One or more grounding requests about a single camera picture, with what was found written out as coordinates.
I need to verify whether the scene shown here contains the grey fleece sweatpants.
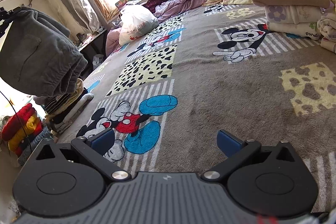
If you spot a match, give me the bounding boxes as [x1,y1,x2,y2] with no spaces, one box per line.
[1,6,88,97]

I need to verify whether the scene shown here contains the folded clothes stack at bedside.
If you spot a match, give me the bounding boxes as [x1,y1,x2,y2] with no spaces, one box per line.
[34,79,94,134]

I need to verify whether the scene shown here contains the red yellow plush clothes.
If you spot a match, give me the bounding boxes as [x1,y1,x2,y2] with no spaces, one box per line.
[1,103,43,157]

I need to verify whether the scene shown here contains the Mickey Mouse grey bed blanket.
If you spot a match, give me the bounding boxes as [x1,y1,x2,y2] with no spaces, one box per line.
[60,5,335,211]

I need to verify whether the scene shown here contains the dark bedside desk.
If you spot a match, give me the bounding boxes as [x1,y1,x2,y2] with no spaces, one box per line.
[79,28,108,80]

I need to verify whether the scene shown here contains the pink pillow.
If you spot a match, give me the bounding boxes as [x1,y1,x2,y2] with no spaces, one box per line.
[105,28,121,57]

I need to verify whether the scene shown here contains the white plastic bag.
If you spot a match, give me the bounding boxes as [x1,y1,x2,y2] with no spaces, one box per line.
[118,5,159,46]

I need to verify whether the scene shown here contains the white panda folded garment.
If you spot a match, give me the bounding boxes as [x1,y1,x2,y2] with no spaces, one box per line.
[266,22,321,40]

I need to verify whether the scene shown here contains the white purple flower folded garment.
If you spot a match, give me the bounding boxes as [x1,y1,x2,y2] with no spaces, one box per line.
[265,6,322,24]

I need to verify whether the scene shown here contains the purple crumpled blanket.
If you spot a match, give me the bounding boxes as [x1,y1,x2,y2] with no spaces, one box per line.
[154,0,206,22]

